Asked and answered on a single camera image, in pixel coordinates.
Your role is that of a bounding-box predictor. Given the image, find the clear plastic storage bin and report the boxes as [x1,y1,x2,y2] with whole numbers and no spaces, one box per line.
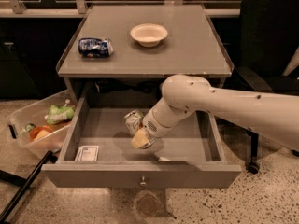
[8,91,76,158]

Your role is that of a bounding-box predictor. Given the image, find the white card in drawer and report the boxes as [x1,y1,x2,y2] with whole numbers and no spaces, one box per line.
[75,146,98,161]

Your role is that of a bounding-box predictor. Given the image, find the green white 7up can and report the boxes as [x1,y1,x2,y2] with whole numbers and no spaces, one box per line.
[124,110,144,135]

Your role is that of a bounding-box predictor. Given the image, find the orange round object in bin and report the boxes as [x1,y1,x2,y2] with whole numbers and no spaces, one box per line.
[29,126,52,141]

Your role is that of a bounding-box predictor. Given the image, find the green chip bag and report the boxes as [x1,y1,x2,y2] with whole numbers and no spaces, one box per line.
[45,105,75,125]

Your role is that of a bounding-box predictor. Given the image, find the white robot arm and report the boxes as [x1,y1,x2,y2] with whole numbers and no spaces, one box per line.
[132,75,299,149]

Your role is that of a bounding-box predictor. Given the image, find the small white paper scrap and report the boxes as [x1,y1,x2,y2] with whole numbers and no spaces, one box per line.
[158,157,171,161]

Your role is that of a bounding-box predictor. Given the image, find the black office chair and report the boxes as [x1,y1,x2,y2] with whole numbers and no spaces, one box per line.
[212,0,299,95]

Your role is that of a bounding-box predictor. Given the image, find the crushed blue soda can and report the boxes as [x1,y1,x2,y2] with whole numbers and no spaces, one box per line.
[78,37,113,58]

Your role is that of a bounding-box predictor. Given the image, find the metal drawer knob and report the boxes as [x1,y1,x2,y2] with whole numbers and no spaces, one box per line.
[139,177,148,187]

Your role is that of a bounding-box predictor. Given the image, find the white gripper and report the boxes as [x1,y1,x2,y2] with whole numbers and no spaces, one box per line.
[132,98,193,149]

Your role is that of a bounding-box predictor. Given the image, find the metal window railing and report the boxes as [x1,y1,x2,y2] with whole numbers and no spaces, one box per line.
[0,0,241,19]

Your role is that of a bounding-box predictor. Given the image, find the open grey top drawer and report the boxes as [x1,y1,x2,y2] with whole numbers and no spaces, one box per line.
[42,83,241,189]

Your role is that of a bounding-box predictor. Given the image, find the black stand leg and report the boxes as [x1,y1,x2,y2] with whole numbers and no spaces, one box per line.
[0,151,58,224]

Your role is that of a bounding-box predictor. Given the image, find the grey cabinet with top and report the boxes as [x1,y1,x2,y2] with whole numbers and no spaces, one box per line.
[58,5,233,107]

